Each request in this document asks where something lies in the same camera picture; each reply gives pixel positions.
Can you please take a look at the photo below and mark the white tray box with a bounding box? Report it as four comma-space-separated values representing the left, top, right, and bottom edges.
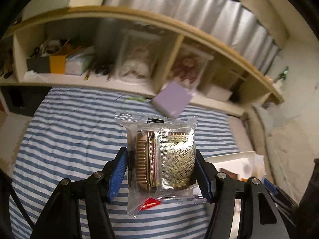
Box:
206, 151, 266, 182

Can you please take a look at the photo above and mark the silver curtain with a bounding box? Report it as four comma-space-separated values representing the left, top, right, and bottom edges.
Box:
103, 0, 279, 74

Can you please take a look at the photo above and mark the brown chocolate snack packet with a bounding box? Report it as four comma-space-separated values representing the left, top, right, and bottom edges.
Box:
220, 168, 240, 180

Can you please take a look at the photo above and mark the red snack stick packet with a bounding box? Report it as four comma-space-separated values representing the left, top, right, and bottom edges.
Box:
138, 197, 162, 212

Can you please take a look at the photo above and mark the white tissue box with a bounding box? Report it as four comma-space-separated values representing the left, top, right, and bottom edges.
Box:
65, 46, 95, 75

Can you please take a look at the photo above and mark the clear gold cookie packet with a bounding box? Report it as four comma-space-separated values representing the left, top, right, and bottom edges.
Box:
115, 110, 206, 216

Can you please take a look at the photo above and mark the orange and black box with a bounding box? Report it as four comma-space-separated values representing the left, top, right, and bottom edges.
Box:
27, 43, 72, 74

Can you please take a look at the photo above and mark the wooden headboard shelf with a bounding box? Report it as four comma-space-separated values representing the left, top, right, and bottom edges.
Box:
1, 2, 284, 116

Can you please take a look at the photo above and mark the beige folded blanket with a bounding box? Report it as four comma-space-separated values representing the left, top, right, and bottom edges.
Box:
246, 104, 318, 203

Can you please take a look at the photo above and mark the purple box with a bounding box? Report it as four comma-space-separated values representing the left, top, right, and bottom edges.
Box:
152, 81, 192, 119

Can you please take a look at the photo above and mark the small white box on shelf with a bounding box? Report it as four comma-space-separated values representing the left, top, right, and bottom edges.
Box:
203, 84, 232, 102

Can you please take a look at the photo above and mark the green glass bottle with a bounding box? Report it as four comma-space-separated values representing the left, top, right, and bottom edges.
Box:
274, 66, 289, 83

